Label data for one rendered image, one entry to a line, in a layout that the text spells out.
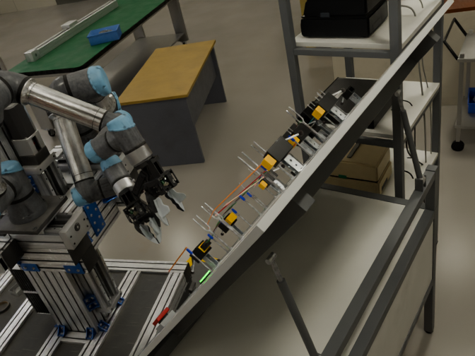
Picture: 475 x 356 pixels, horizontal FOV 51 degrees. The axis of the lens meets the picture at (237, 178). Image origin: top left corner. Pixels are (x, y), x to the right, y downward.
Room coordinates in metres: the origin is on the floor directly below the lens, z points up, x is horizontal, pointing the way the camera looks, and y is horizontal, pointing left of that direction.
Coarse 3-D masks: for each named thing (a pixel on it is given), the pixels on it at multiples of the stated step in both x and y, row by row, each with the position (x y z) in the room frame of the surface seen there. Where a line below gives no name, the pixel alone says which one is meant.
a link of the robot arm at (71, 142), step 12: (60, 84) 1.77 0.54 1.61; (60, 120) 1.71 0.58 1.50; (60, 132) 1.69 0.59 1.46; (72, 132) 1.69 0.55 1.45; (72, 144) 1.66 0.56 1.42; (72, 156) 1.63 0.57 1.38; (84, 156) 1.64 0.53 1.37; (72, 168) 1.61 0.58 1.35; (84, 168) 1.61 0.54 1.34; (84, 180) 1.58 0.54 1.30; (96, 180) 1.59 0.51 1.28; (72, 192) 1.56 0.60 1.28; (84, 192) 1.55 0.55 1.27; (96, 192) 1.55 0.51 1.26; (84, 204) 1.54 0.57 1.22
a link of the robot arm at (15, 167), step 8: (8, 160) 1.73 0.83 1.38; (8, 168) 1.65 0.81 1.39; (16, 168) 1.66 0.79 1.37; (8, 176) 1.63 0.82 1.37; (16, 176) 1.65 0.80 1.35; (24, 176) 1.68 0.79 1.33; (8, 184) 1.60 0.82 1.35; (16, 184) 1.63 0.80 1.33; (24, 184) 1.66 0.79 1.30; (16, 192) 1.61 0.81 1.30; (24, 192) 1.65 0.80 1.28; (16, 200) 1.63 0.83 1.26
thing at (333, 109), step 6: (342, 90) 1.32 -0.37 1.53; (324, 96) 1.29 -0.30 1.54; (330, 96) 1.29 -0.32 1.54; (318, 102) 1.27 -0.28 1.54; (324, 102) 1.27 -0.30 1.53; (330, 102) 1.27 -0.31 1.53; (324, 108) 1.26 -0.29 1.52; (330, 108) 1.26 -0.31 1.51; (336, 108) 1.27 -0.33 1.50; (324, 114) 1.27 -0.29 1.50; (330, 114) 1.28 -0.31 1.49; (336, 114) 1.26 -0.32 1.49; (342, 114) 1.26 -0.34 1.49; (342, 120) 1.25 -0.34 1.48
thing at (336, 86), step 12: (336, 84) 2.23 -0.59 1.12; (348, 84) 2.19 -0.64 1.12; (360, 84) 2.16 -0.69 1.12; (372, 84) 2.13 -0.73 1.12; (336, 96) 2.10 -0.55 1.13; (360, 96) 2.04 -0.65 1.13; (348, 108) 1.95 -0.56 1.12; (384, 108) 1.92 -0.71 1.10; (324, 120) 1.98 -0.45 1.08; (336, 120) 1.94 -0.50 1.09
